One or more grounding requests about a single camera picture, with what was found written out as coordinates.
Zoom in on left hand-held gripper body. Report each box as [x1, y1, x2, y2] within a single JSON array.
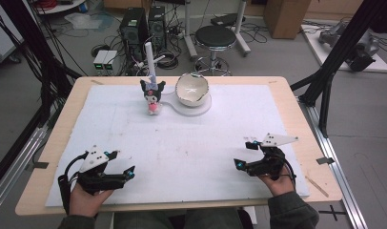
[[76, 144, 127, 197]]

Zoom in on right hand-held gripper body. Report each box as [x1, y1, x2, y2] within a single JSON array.
[[246, 132, 300, 181]]

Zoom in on black and pink plush toy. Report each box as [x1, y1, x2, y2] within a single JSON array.
[[139, 73, 167, 116]]

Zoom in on white stand with pole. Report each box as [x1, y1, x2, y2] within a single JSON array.
[[144, 41, 213, 118]]

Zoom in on person's right hand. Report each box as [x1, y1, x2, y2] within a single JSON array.
[[256, 172, 296, 198]]

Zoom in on person's left hand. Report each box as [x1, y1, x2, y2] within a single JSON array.
[[68, 183, 115, 219]]

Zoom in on black tape piece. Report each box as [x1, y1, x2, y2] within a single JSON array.
[[31, 160, 51, 170], [316, 156, 336, 166]]

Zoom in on thin wooden stick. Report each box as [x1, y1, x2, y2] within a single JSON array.
[[305, 176, 331, 198]]

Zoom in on white foam board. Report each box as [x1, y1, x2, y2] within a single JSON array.
[[44, 83, 311, 208]]

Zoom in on wooden table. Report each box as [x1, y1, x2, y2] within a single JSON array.
[[14, 74, 344, 218]]

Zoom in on person's legs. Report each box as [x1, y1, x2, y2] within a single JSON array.
[[112, 207, 247, 229]]

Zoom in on white eggshell-shaped bowl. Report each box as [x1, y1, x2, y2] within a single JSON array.
[[174, 72, 211, 108]]

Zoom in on white power supply box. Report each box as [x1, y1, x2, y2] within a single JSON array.
[[102, 50, 119, 73], [92, 49, 109, 73]]

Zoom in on white metal table leg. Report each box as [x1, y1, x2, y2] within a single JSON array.
[[233, 0, 252, 58], [181, 0, 199, 62]]

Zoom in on white floor platform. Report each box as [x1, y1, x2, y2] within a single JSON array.
[[300, 23, 387, 74]]

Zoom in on black round stool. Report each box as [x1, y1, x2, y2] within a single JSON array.
[[193, 24, 238, 77]]

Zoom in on large black computer tower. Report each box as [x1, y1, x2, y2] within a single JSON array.
[[118, 6, 150, 63]]

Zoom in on flat black case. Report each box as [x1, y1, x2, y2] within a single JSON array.
[[210, 12, 247, 28]]

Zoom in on brown cardboard box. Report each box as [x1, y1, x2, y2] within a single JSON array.
[[262, 0, 313, 40]]

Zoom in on clear plastic sheet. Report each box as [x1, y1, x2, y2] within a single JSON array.
[[64, 11, 115, 31]]

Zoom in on slim black computer tower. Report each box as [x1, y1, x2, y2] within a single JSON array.
[[147, 5, 168, 51]]

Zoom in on grey machine on platform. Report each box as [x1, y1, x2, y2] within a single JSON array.
[[317, 21, 380, 73]]

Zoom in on round white table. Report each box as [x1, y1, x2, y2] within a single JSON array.
[[31, 0, 89, 16]]

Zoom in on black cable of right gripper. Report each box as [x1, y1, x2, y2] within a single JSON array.
[[282, 158, 298, 191]]

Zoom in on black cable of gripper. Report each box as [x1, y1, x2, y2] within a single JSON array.
[[56, 150, 90, 217], [282, 158, 298, 191]]

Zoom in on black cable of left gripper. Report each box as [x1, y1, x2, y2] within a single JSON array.
[[56, 150, 90, 217]]

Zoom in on aluminium rail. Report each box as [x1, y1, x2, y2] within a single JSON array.
[[296, 95, 370, 229], [0, 126, 49, 219]]

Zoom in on coil of black cables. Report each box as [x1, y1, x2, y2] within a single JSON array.
[[155, 50, 180, 71]]

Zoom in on black metal frame strut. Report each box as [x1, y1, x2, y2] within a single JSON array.
[[289, 0, 387, 138]]

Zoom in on black metal frame with cables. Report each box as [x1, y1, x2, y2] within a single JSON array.
[[0, 0, 84, 193]]

